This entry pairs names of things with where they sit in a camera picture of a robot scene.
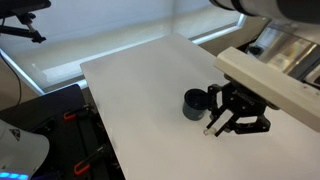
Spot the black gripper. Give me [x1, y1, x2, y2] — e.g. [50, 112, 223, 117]
[206, 82, 271, 137]

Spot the dark blue mug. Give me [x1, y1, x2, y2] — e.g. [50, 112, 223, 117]
[182, 89, 208, 121]

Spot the white marker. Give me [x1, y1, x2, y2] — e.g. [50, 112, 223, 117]
[203, 128, 217, 136]

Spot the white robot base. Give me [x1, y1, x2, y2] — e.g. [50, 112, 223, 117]
[0, 120, 50, 180]

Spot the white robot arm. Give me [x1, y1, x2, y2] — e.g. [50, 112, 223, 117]
[204, 0, 320, 136]

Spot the black side table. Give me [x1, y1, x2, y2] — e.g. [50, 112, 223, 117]
[0, 85, 125, 180]

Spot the orange black clamp right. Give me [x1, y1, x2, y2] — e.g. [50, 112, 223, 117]
[73, 146, 107, 176]

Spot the orange black clamp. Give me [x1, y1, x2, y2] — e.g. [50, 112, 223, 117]
[73, 146, 107, 176]
[63, 105, 91, 121]

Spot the orange black clamp left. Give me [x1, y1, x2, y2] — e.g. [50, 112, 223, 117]
[63, 105, 91, 121]

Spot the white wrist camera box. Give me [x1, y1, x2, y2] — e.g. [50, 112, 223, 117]
[214, 47, 320, 132]

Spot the black cable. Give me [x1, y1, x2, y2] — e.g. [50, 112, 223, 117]
[0, 53, 23, 108]

